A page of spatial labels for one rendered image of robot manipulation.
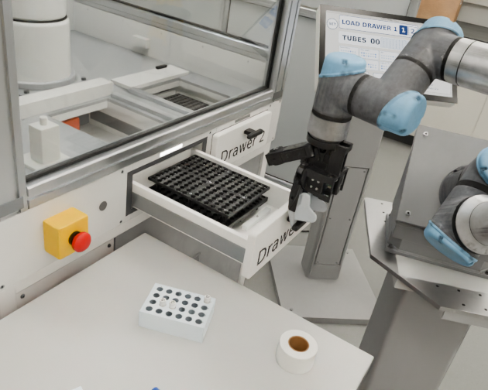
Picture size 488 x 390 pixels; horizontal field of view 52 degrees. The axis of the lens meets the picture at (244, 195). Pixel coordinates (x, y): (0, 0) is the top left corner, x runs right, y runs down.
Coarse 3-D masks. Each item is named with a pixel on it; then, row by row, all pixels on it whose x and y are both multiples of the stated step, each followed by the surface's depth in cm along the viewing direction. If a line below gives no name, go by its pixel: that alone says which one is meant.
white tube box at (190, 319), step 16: (160, 288) 98; (144, 304) 93; (176, 304) 94; (192, 304) 96; (208, 304) 96; (144, 320) 92; (160, 320) 92; (176, 320) 91; (192, 320) 92; (208, 320) 94; (176, 336) 93; (192, 336) 92
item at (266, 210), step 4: (264, 208) 119; (268, 208) 120; (260, 212) 118; (264, 212) 118; (268, 212) 119; (256, 216) 116; (260, 216) 116; (264, 216) 118; (252, 220) 114; (256, 220) 115; (260, 220) 117; (244, 224) 112; (248, 224) 112; (252, 224) 113; (244, 228) 112; (248, 228) 112
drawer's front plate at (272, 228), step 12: (276, 216) 102; (264, 228) 97; (276, 228) 103; (288, 228) 110; (300, 228) 117; (252, 240) 96; (264, 240) 100; (288, 240) 113; (252, 252) 97; (264, 252) 102; (276, 252) 109; (252, 264) 99; (264, 264) 105
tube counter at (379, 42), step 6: (372, 36) 177; (378, 36) 178; (372, 42) 177; (378, 42) 177; (384, 42) 178; (390, 42) 178; (396, 42) 179; (402, 42) 179; (384, 48) 177; (390, 48) 178; (396, 48) 178; (402, 48) 179
